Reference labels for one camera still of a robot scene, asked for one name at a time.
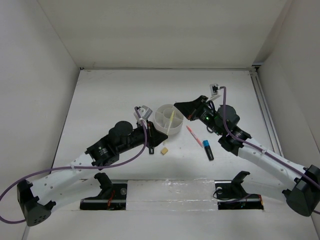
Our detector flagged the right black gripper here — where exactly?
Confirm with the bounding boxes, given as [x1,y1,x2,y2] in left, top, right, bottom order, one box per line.
[174,95,223,136]

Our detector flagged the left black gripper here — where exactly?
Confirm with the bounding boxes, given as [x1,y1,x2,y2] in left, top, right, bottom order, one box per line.
[117,119,167,154]

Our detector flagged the yellow thin highlighter pen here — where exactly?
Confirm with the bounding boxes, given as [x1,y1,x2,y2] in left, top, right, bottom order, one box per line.
[163,110,175,146]

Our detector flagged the pink thin highlighter pen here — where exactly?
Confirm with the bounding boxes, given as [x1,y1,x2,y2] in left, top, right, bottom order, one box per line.
[186,126,204,148]

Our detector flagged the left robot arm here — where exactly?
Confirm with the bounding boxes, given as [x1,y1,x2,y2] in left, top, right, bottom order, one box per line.
[17,121,168,227]

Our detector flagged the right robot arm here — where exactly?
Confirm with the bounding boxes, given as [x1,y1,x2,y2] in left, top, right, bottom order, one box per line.
[174,95,320,217]

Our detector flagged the pink black highlighter marker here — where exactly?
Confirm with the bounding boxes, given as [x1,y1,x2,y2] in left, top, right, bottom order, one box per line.
[148,147,155,155]

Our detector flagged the tan eraser block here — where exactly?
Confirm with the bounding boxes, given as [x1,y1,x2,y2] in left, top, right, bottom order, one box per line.
[160,147,169,155]

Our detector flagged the white round divided container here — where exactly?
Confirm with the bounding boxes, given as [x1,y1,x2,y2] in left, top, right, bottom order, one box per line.
[154,104,184,136]

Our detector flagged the blue black highlighter marker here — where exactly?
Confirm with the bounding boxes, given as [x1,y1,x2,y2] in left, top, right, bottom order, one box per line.
[202,140,214,161]

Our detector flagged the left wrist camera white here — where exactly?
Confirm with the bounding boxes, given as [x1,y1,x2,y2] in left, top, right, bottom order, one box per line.
[133,105,153,125]

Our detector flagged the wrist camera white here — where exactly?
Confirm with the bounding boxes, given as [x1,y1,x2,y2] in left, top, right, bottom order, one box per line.
[209,83,221,101]
[133,105,153,125]

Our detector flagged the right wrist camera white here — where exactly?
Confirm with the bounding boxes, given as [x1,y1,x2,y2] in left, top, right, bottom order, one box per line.
[209,83,221,101]

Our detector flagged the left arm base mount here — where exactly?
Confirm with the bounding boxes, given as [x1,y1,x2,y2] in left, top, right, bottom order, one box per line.
[79,172,128,211]

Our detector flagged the aluminium rail on right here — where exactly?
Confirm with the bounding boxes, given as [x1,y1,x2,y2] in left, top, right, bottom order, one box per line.
[249,65,284,157]

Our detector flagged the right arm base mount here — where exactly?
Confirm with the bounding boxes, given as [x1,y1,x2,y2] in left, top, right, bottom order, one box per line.
[212,171,264,211]

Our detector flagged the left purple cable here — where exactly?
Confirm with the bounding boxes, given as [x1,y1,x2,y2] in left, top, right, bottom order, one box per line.
[0,106,148,224]

